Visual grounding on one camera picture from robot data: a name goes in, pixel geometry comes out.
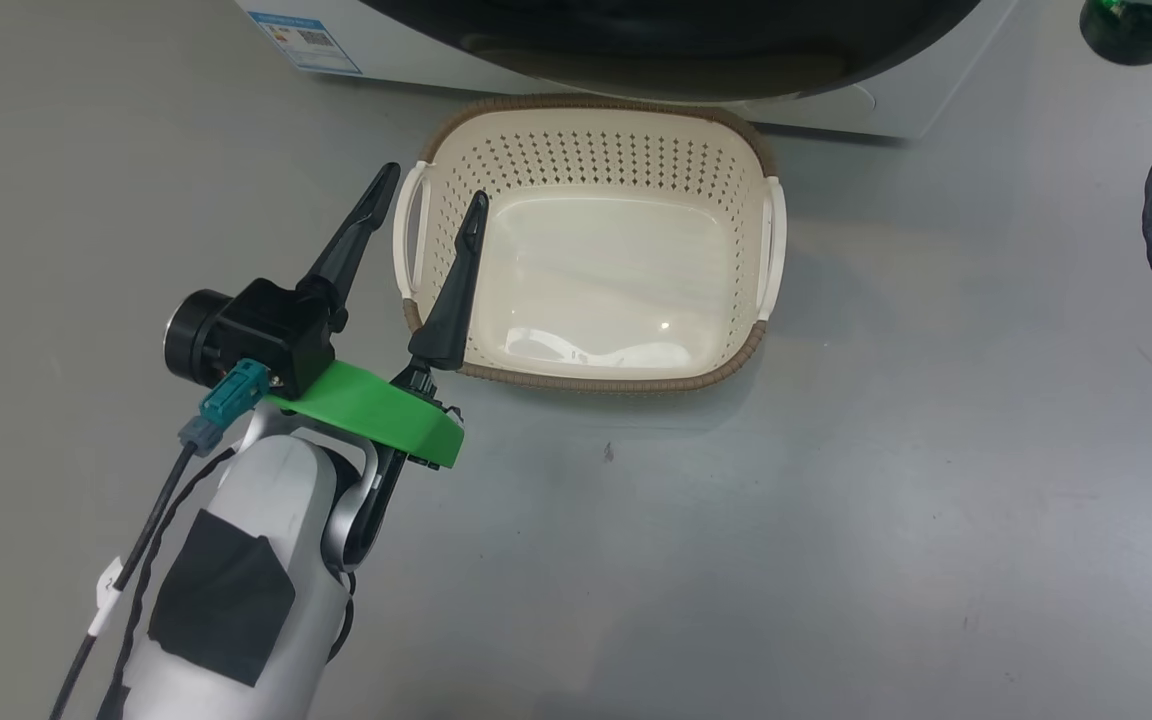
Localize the left camera cable teal plug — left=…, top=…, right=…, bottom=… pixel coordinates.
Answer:
left=48, top=358, right=272, bottom=720

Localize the blue energy label sticker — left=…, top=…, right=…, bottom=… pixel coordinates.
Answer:
left=246, top=10, right=363, bottom=77

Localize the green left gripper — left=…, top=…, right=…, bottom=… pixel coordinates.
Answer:
left=264, top=162, right=491, bottom=473

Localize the dark round washing machine door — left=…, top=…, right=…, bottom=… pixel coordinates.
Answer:
left=356, top=0, right=982, bottom=104

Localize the white front-load washing machine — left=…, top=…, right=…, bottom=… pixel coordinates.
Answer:
left=234, top=0, right=1022, bottom=141

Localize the black twisted arm cable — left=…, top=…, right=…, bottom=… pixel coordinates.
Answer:
left=96, top=445, right=237, bottom=720

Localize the cream perforated laundry basket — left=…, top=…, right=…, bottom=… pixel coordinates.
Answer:
left=392, top=95, right=789, bottom=393

